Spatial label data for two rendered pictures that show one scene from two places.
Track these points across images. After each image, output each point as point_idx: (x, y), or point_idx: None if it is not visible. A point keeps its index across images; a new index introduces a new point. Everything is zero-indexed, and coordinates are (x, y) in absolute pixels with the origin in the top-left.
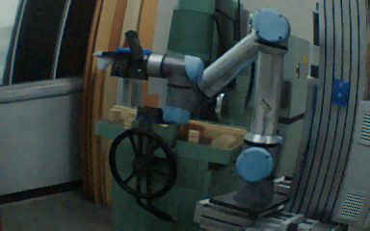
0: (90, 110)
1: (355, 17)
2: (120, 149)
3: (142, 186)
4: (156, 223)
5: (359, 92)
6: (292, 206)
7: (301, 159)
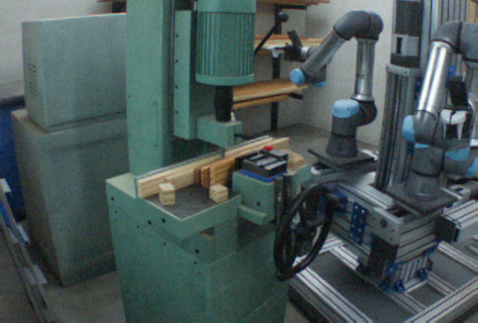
0: None
1: (463, 5)
2: (220, 232)
3: (244, 258)
4: (258, 289)
5: (462, 71)
6: None
7: (405, 143)
